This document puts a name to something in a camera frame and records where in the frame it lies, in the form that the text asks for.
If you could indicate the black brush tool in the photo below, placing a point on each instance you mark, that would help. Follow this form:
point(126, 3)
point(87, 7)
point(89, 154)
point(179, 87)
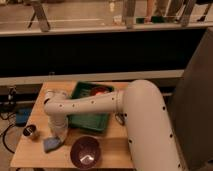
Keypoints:
point(120, 119)

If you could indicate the blue sponge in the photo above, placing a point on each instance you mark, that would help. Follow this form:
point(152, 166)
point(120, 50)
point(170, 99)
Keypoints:
point(51, 143)

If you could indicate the purple plastic bowl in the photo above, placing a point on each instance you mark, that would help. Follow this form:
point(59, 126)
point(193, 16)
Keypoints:
point(85, 152)

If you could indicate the blue box on floor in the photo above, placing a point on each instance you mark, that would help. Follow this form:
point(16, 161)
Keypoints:
point(22, 116)

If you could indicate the green plastic tray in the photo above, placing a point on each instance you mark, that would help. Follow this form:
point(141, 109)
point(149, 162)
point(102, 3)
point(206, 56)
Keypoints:
point(91, 122)

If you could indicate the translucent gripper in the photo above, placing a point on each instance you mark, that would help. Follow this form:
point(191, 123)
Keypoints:
point(60, 138)

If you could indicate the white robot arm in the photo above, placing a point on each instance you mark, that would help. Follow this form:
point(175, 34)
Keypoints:
point(151, 138)

